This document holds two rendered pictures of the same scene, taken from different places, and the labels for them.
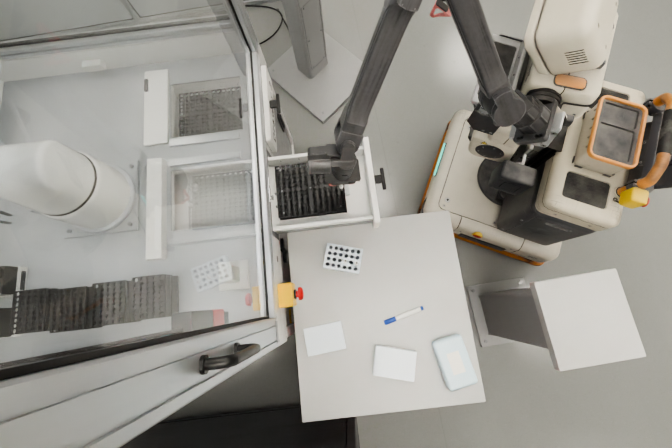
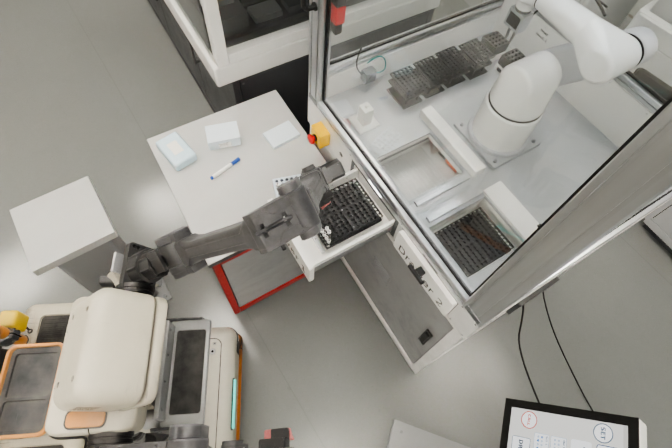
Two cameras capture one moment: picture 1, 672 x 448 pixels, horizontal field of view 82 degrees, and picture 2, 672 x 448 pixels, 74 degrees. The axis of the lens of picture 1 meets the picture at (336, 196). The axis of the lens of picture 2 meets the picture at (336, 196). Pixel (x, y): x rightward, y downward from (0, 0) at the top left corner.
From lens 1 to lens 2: 1.01 m
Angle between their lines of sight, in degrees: 43
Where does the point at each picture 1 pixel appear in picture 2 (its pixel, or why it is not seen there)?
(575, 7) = (115, 322)
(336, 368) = (265, 122)
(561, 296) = (87, 229)
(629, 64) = not seen: outside the picture
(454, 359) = (176, 149)
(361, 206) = not seen: hidden behind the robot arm
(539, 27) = (152, 310)
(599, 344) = (52, 204)
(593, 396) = not seen: hidden behind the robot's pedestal
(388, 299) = (241, 175)
